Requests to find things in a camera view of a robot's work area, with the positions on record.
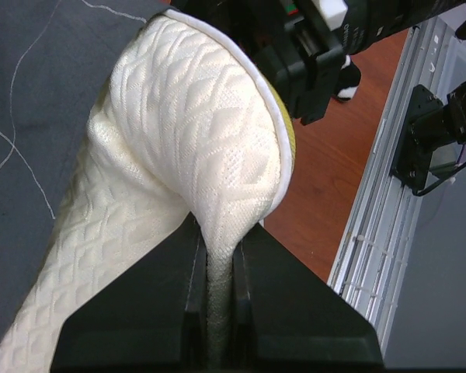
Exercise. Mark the aluminium rail frame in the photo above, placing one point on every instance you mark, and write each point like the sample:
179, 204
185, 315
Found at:
372, 257

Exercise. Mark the cream yellow-edged pillow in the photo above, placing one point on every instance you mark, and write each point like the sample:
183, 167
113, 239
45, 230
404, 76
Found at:
185, 124

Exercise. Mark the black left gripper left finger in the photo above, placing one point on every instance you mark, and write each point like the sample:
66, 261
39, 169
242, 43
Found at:
151, 318

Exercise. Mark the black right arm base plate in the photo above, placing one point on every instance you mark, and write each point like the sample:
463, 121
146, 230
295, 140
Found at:
421, 131

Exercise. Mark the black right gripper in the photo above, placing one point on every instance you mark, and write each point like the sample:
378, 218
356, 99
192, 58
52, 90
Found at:
288, 41

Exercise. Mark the grey checked pillowcase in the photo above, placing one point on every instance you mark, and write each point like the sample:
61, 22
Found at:
54, 58

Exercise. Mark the zebra print blanket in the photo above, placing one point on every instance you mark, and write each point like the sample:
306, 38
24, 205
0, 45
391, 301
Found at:
347, 82

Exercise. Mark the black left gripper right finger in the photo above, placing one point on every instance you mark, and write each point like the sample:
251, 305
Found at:
285, 318

